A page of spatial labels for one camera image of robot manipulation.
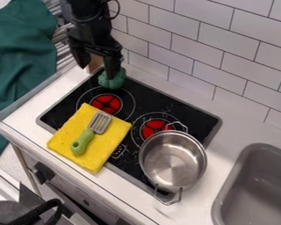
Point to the silver pot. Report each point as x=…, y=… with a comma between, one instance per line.
x=173, y=161

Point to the yellow cloth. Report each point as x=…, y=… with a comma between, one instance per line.
x=94, y=146

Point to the green toy broccoli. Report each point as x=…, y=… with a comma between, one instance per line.
x=114, y=83

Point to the toy sink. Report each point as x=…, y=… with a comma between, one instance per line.
x=260, y=187

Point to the green and silver spatula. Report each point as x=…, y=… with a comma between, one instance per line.
x=82, y=141

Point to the large green cloth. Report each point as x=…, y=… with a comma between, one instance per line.
x=17, y=58

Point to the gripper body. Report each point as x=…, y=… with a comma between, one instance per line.
x=92, y=38

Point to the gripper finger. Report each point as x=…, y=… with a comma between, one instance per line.
x=80, y=55
x=112, y=66

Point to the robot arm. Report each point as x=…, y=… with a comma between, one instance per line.
x=86, y=11

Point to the toy stove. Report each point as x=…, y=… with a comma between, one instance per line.
x=146, y=102

